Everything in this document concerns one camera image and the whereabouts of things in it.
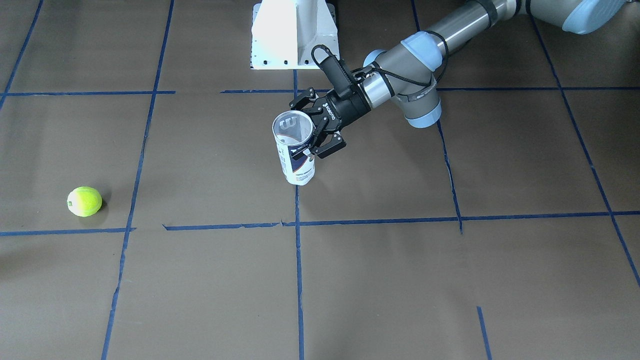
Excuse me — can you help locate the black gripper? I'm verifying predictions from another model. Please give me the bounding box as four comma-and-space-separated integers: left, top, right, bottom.
289, 88, 371, 158

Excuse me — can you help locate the clear tennis ball can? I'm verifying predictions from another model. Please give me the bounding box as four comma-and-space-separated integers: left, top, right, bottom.
272, 110, 315, 186

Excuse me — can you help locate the tennis ball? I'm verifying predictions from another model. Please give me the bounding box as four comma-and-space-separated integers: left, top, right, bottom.
66, 186, 103, 217

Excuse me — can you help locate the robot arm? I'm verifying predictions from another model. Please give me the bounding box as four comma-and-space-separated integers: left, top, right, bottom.
288, 0, 624, 160

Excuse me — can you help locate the white camera mast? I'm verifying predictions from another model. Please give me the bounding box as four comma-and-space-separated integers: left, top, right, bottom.
250, 0, 340, 70

